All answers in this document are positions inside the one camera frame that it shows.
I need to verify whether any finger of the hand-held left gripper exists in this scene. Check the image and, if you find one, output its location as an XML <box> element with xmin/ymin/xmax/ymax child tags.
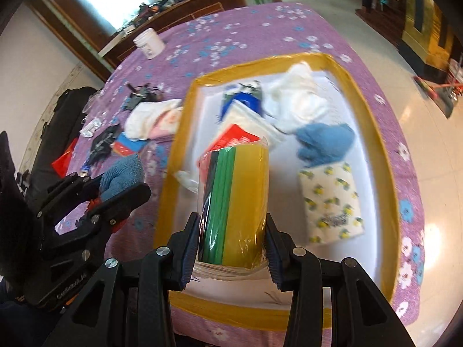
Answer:
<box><xmin>36</xmin><ymin>173</ymin><xmax>105</xmax><ymax>226</ymax></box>
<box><xmin>87</xmin><ymin>182</ymin><xmax>153</xmax><ymax>239</ymax></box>

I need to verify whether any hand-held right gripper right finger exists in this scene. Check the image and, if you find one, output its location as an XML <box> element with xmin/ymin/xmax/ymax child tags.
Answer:
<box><xmin>265</xmin><ymin>213</ymin><xmax>416</xmax><ymax>347</ymax></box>

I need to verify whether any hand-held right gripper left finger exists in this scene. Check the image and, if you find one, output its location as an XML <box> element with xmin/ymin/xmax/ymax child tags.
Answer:
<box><xmin>43</xmin><ymin>213</ymin><xmax>202</xmax><ymax>347</ymax></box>

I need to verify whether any blue knit cloth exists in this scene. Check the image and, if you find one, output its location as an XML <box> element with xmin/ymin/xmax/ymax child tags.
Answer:
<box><xmin>98</xmin><ymin>153</ymin><xmax>145</xmax><ymax>201</ymax></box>

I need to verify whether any red plastic bag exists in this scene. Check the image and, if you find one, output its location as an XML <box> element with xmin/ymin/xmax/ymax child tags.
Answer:
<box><xmin>51</xmin><ymin>138</ymin><xmax>78</xmax><ymax>178</ymax></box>

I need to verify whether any black packaging bag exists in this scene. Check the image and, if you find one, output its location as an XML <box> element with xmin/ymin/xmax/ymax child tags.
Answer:
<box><xmin>89</xmin><ymin>125</ymin><xmax>122</xmax><ymax>165</ymax></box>

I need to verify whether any colourful sponge cloth pack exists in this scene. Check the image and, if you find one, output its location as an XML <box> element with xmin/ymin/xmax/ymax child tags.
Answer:
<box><xmin>197</xmin><ymin>139</ymin><xmax>270</xmax><ymax>280</ymax></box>

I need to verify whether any white plastic wrapper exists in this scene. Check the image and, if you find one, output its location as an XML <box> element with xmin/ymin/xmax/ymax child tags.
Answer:
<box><xmin>175</xmin><ymin>170</ymin><xmax>201</xmax><ymax>192</ymax></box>

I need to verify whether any lemon print tissue pack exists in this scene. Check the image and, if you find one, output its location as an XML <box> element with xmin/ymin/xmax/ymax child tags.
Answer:
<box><xmin>297</xmin><ymin>161</ymin><xmax>365</xmax><ymax>246</ymax></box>

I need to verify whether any white cloth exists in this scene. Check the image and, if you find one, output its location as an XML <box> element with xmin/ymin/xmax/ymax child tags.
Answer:
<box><xmin>124</xmin><ymin>99</ymin><xmax>183</xmax><ymax>141</ymax></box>
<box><xmin>266</xmin><ymin>61</ymin><xmax>339</xmax><ymax>134</ymax></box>

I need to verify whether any yellow-taped white box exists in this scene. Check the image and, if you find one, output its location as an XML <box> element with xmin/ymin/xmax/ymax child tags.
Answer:
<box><xmin>154</xmin><ymin>52</ymin><xmax>401</xmax><ymax>329</ymax></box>

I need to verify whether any blue towel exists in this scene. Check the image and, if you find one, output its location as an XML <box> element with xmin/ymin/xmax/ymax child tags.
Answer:
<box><xmin>295</xmin><ymin>123</ymin><xmax>357</xmax><ymax>169</ymax></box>

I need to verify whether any red label tissue pack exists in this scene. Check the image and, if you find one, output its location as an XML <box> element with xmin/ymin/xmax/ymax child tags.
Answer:
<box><xmin>204</xmin><ymin>103</ymin><xmax>288</xmax><ymax>154</ymax></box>

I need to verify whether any blue tissue pack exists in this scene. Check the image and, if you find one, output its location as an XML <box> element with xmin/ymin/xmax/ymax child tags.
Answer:
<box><xmin>219</xmin><ymin>81</ymin><xmax>266</xmax><ymax>120</ymax></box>

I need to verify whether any blue and red sponge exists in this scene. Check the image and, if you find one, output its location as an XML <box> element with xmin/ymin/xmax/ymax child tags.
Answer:
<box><xmin>113</xmin><ymin>132</ymin><xmax>149</xmax><ymax>158</ymax></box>

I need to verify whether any clear plastic packet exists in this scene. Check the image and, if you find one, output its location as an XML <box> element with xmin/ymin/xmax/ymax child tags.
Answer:
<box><xmin>78</xmin><ymin>116</ymin><xmax>104</xmax><ymax>138</ymax></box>

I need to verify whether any black sofa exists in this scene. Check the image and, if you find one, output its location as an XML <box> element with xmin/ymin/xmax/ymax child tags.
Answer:
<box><xmin>14</xmin><ymin>87</ymin><xmax>98</xmax><ymax>189</ymax></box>

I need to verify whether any white plastic jar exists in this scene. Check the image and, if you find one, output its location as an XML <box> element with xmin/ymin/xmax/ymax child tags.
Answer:
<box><xmin>133</xmin><ymin>28</ymin><xmax>166</xmax><ymax>60</ymax></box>

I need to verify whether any wooden mirror cabinet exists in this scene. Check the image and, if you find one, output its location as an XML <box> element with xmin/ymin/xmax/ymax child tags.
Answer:
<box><xmin>25</xmin><ymin>0</ymin><xmax>247</xmax><ymax>67</ymax></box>

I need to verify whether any grey dustpan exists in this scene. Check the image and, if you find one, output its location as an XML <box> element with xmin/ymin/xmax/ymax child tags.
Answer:
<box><xmin>436</xmin><ymin>90</ymin><xmax>456</xmax><ymax>119</ymax></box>

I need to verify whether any broom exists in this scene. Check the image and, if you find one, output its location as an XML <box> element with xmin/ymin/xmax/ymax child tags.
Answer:
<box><xmin>414</xmin><ymin>76</ymin><xmax>463</xmax><ymax>96</ymax></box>

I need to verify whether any wooden stair platform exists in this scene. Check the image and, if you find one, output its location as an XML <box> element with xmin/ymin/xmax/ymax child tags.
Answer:
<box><xmin>356</xmin><ymin>5</ymin><xmax>406</xmax><ymax>47</ymax></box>

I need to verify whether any red and white bucket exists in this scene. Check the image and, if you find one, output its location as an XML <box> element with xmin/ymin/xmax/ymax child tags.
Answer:
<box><xmin>448</xmin><ymin>58</ymin><xmax>463</xmax><ymax>96</ymax></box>

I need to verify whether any gold pillar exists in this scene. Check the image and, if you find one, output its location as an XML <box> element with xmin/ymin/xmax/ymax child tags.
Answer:
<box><xmin>396</xmin><ymin>0</ymin><xmax>456</xmax><ymax>84</ymax></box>

